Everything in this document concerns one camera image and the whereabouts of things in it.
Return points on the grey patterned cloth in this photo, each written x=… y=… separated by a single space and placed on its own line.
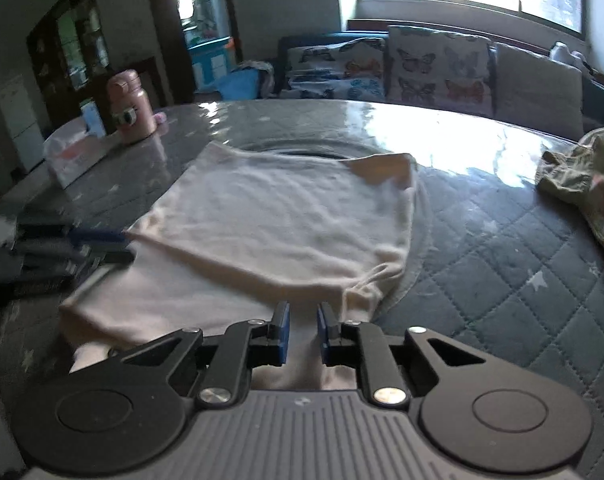
x=264 y=75

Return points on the pink cartoon face bottle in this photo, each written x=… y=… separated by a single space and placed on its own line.
x=132 y=115

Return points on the cream garment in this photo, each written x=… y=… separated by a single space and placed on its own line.
x=282 y=220

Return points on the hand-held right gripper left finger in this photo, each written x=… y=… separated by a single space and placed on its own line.
x=282 y=334

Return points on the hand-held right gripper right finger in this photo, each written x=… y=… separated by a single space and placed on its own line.
x=324 y=334

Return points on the white cabinet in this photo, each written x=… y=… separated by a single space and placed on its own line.
x=19 y=120

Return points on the white panda plush toy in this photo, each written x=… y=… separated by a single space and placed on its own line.
x=567 y=55

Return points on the grey star quilted table cover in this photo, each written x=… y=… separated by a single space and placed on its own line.
x=507 y=270

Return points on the dark display cabinet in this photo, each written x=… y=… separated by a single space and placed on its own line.
x=67 y=40

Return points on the dark blue sofa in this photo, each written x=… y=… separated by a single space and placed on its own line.
x=599 y=100

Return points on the dark wooden door frame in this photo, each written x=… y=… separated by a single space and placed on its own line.
x=162 y=35

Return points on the white tissue pack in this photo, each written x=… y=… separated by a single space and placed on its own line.
x=74 y=155

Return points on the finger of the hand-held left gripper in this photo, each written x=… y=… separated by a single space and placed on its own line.
x=99 y=236
x=109 y=259

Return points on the butterfly print cushion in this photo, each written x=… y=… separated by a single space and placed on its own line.
x=332 y=70
x=437 y=70

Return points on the blue chair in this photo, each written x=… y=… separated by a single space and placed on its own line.
x=234 y=85

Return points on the blue storage box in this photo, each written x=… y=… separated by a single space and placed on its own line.
x=209 y=65

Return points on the plain grey cushion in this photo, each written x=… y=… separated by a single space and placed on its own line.
x=537 y=90

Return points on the floral patterned garment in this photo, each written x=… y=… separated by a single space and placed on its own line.
x=589 y=180

